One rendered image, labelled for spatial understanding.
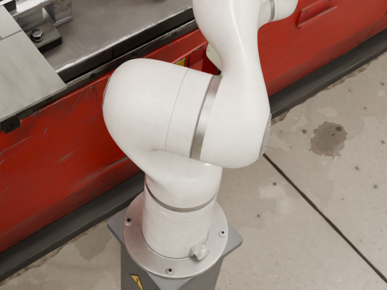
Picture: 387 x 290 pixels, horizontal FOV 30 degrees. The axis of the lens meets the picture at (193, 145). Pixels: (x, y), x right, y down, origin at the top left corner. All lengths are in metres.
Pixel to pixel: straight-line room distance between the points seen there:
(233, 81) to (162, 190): 0.22
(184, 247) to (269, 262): 1.20
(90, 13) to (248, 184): 1.02
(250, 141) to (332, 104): 1.88
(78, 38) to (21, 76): 0.27
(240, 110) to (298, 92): 1.81
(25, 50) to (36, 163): 0.44
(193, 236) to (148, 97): 0.34
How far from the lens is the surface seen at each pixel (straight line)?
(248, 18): 1.00
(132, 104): 0.95
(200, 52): 1.79
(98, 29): 1.75
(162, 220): 1.16
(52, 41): 1.70
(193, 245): 1.25
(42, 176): 1.98
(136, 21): 1.77
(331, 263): 2.47
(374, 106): 2.86
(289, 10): 1.53
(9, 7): 1.66
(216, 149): 0.95
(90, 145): 1.99
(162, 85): 0.95
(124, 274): 1.45
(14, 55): 1.55
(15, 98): 1.48
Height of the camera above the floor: 2.18
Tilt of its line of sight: 57 degrees down
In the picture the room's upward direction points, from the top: 9 degrees clockwise
